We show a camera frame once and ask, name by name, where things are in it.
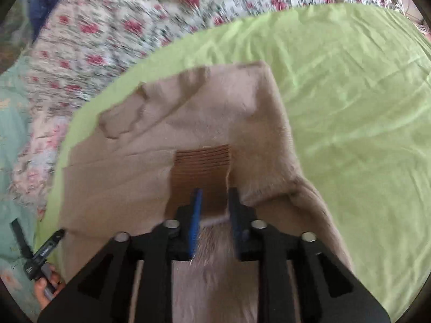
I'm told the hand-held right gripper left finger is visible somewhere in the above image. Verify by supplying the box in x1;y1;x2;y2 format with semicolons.
38;188;203;323

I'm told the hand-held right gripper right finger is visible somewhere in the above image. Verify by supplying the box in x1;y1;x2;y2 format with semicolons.
228;188;392;323

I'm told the beige sweater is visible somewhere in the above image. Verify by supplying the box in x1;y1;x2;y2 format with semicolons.
58;61;354;323

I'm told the person's left hand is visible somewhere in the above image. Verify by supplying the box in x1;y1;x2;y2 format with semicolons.
34;265;66;310

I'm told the mint green patterned cloth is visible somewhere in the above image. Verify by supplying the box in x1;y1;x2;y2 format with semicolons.
0;57;51;320

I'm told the light green bed sheet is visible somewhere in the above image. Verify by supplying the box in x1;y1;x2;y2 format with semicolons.
34;3;431;317

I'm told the floral print blanket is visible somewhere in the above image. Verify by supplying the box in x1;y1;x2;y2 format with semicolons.
10;0;405;209

